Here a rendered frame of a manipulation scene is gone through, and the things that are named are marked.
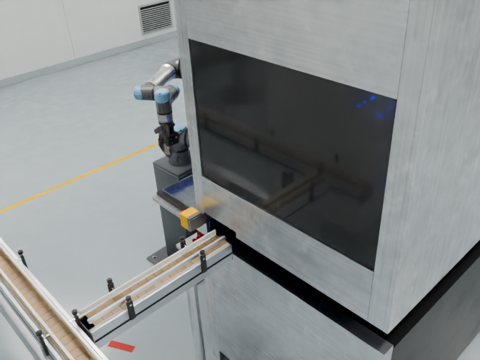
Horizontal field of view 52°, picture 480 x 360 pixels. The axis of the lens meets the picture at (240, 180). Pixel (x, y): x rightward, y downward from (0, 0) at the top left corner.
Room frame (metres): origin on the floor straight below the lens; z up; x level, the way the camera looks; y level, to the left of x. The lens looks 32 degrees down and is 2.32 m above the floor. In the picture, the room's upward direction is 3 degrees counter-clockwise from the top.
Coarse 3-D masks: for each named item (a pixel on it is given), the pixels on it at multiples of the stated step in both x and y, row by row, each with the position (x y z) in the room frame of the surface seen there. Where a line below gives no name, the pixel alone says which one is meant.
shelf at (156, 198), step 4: (156, 196) 2.16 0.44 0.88; (156, 200) 2.13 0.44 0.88; (160, 200) 2.13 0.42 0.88; (164, 200) 2.12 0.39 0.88; (160, 204) 2.11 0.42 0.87; (164, 204) 2.09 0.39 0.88; (168, 204) 2.08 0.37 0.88; (168, 208) 2.06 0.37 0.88; (172, 208) 2.05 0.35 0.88; (176, 208) 2.05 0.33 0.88; (172, 212) 2.03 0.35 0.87; (176, 212) 2.01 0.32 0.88; (180, 212) 2.01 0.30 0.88; (224, 232) 1.85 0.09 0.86
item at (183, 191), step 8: (192, 176) 2.30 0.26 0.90; (176, 184) 2.23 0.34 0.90; (184, 184) 2.26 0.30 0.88; (192, 184) 2.26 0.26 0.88; (168, 192) 2.19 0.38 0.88; (176, 192) 2.19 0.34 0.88; (184, 192) 2.19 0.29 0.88; (192, 192) 2.18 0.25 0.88; (176, 200) 2.08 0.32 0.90; (184, 200) 2.11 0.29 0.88; (192, 200) 2.11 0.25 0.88
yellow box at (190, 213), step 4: (192, 208) 1.83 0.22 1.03; (184, 212) 1.80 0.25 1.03; (188, 212) 1.80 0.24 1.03; (192, 212) 1.79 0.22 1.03; (196, 212) 1.80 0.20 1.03; (200, 212) 1.79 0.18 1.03; (180, 216) 1.79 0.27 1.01; (184, 216) 1.77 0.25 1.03; (188, 216) 1.76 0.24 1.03; (192, 216) 1.76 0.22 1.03; (184, 220) 1.77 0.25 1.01; (188, 220) 1.75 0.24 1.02; (184, 224) 1.77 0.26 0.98; (188, 224) 1.75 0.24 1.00; (188, 228) 1.76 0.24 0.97
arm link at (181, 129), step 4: (176, 124) 2.73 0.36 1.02; (180, 124) 2.72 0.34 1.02; (176, 128) 2.68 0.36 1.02; (180, 128) 2.67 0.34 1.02; (184, 128) 2.67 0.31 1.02; (180, 132) 2.64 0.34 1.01; (184, 132) 2.65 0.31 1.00; (180, 136) 2.63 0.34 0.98; (184, 136) 2.63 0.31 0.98; (180, 140) 2.63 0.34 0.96; (184, 140) 2.62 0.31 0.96; (176, 144) 2.63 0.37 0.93; (180, 144) 2.63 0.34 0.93; (184, 144) 2.62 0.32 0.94; (176, 148) 2.63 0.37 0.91; (180, 148) 2.63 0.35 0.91; (184, 148) 2.65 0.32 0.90
